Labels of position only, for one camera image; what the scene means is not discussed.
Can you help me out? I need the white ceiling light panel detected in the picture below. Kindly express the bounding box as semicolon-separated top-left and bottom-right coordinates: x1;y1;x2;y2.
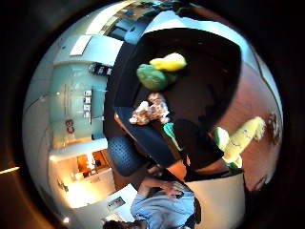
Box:
69;33;93;57

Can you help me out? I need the dark brown fuzzy toy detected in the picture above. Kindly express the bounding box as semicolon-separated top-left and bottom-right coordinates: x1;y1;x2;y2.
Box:
266;113;282;143

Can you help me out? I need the brown spotted soft toy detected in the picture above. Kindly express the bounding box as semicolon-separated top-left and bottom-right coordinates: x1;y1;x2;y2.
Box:
129;92;172;126

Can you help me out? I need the blue patterned chair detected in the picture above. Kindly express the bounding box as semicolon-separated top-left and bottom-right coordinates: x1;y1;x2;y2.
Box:
107;136;150;177

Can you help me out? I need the white board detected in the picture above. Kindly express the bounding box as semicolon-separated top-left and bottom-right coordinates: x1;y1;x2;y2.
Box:
187;173;247;229

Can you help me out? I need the yellow corn soft toy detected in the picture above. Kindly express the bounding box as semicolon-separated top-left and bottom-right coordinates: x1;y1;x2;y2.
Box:
213;115;267;170

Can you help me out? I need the the person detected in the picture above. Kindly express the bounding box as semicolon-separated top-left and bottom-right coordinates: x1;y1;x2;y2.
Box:
102;177;202;229

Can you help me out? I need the green soft toy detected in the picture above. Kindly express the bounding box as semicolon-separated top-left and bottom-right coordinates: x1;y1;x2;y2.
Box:
135;63;178;93

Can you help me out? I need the red wall sign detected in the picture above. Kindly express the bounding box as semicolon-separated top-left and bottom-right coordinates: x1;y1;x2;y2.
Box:
65;118;76;135

